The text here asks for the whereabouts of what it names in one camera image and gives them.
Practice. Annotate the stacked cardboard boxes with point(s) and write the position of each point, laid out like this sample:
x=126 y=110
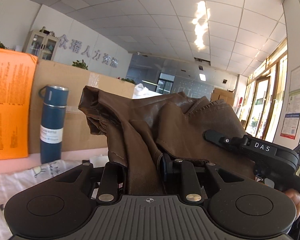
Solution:
x=226 y=96

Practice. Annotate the beige glass door cabinet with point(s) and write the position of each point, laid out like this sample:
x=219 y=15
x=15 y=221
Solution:
x=41 y=45

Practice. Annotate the person's right hand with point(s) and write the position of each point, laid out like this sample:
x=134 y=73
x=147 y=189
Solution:
x=295 y=197

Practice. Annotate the orange printed box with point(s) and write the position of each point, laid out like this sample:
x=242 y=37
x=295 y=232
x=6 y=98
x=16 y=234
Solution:
x=16 y=79

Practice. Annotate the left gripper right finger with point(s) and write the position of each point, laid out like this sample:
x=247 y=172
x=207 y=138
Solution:
x=179 y=178

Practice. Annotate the wall notice posters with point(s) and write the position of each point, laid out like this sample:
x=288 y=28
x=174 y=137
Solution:
x=292 y=115

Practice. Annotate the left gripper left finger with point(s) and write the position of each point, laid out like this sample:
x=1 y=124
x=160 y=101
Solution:
x=112 y=184

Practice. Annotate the blue thermos bottle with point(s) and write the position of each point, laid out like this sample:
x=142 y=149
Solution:
x=52 y=121

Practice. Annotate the brown leather jacket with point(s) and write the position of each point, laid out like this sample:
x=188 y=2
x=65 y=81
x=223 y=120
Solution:
x=140 y=131

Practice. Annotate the white shopping bag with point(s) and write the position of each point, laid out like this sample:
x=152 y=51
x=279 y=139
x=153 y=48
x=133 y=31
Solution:
x=141 y=92

